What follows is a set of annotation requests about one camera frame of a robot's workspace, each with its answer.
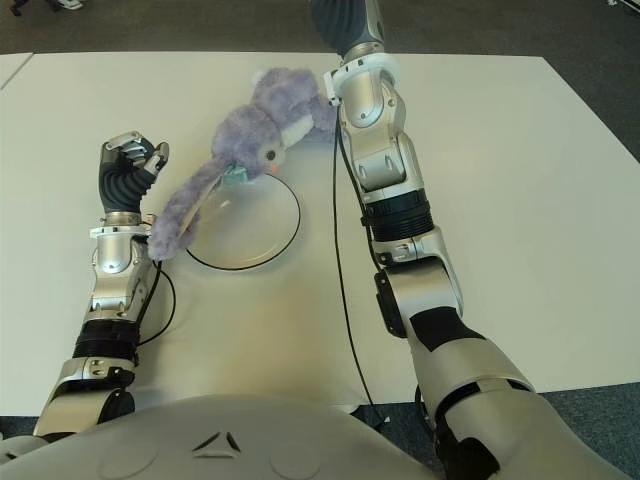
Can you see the robot right arm silver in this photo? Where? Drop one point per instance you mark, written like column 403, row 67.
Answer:
column 425, row 280

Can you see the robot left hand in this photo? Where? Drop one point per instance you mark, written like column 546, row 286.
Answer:
column 120, row 187

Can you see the purple plush rabbit doll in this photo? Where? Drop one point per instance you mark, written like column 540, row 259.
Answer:
column 250, row 135

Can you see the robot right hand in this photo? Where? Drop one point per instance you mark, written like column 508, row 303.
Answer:
column 345, row 22

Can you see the grey robot torso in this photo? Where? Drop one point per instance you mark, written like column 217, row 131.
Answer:
column 225, row 435

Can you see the robot left arm silver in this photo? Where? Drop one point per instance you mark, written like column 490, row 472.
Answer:
column 112, row 290

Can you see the white sneakers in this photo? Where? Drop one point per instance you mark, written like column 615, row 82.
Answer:
column 67, row 3

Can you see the white plate black rim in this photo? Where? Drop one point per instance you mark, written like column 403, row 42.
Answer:
column 250, row 230

